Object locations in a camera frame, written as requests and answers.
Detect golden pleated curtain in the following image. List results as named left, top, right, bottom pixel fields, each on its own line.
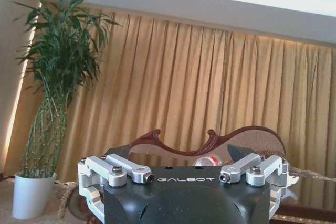
left=56, top=5, right=336, bottom=180

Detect tall green bamboo plant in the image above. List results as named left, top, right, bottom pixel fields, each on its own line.
left=12, top=0, right=123, bottom=179

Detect carved dark wood sofa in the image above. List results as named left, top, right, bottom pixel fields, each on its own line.
left=129, top=126, right=287, bottom=167

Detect clear plastic bottle red label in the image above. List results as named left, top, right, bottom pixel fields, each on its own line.
left=193, top=155, right=224, bottom=167

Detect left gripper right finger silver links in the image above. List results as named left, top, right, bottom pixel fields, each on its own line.
left=218, top=144, right=300, bottom=217

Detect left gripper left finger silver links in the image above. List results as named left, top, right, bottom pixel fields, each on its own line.
left=77, top=144, right=154, bottom=216

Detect white plant pot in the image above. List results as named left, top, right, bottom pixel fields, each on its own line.
left=12, top=171, right=58, bottom=220

